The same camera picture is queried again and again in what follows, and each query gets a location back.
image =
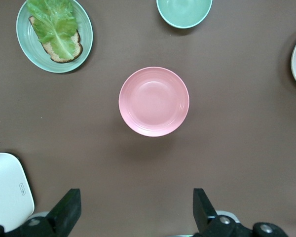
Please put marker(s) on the pink plate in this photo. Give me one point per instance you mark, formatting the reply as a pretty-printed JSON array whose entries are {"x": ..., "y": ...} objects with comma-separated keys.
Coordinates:
[{"x": 154, "y": 101}]

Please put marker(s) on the brown table cloth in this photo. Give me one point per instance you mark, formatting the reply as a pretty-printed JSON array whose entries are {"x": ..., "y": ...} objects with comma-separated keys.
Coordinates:
[{"x": 212, "y": 160}]

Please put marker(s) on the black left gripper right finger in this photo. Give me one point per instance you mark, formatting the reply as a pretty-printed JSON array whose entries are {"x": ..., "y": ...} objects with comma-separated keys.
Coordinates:
[{"x": 203, "y": 212}]

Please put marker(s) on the green lettuce leaf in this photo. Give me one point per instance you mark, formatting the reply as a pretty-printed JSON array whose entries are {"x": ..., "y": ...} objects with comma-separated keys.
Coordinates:
[{"x": 55, "y": 27}]

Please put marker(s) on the white toaster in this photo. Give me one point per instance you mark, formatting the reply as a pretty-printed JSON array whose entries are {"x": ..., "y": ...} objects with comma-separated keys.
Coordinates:
[{"x": 7, "y": 187}]

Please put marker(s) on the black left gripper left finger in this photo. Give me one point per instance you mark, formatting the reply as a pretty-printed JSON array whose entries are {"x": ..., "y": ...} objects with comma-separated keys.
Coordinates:
[{"x": 66, "y": 212}]

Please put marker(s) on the small green bowl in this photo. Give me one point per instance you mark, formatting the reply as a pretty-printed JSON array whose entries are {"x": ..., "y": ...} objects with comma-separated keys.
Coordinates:
[{"x": 183, "y": 12}]

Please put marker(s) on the brown bread slice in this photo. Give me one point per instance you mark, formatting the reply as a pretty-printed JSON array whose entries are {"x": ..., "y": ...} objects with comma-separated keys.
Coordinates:
[{"x": 75, "y": 49}]

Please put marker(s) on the green plate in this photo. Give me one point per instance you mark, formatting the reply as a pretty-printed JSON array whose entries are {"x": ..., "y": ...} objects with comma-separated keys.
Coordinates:
[{"x": 27, "y": 49}]

